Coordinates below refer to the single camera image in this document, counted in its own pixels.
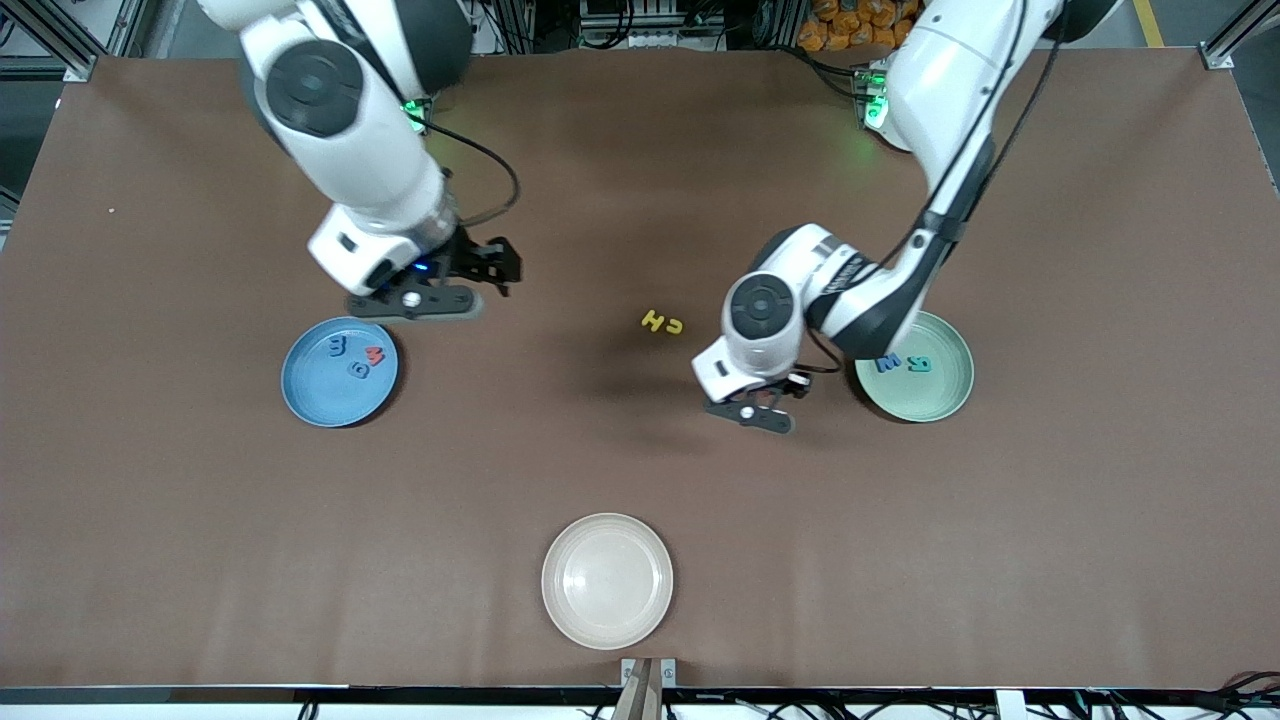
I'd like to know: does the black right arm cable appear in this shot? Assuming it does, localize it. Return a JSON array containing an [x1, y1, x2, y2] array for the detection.
[[418, 108, 522, 229]]

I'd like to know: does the beige plate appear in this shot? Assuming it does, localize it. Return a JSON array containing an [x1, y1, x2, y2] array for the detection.
[[541, 513, 675, 651]]

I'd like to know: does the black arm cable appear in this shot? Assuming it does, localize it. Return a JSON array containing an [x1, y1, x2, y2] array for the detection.
[[418, 108, 522, 229], [800, 0, 1071, 376]]

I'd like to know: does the blue plate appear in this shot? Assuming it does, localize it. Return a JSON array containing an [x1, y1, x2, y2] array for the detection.
[[281, 316, 400, 429]]

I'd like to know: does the brown table cover sheet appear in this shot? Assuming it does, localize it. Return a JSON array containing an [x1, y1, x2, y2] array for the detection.
[[0, 48, 1280, 691]]

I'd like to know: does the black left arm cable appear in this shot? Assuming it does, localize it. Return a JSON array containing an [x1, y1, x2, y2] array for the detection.
[[800, 0, 1071, 376]]

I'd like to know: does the black floor cable bundle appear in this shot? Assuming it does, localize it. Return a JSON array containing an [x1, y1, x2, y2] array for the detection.
[[1080, 670, 1280, 720]]

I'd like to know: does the grey equipment rack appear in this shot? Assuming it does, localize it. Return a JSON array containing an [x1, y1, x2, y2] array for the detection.
[[578, 0, 726, 53]]

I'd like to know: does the pale green plate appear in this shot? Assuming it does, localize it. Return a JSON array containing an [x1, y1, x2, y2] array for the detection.
[[854, 309, 976, 424]]

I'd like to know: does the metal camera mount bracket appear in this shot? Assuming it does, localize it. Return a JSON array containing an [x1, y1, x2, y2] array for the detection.
[[612, 657, 678, 720]]

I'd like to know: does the black table edge rail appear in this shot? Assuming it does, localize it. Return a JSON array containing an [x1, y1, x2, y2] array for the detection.
[[0, 684, 1280, 720]]

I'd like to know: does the orange bag pile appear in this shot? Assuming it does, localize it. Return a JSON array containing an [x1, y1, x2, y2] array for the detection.
[[798, 0, 926, 53]]

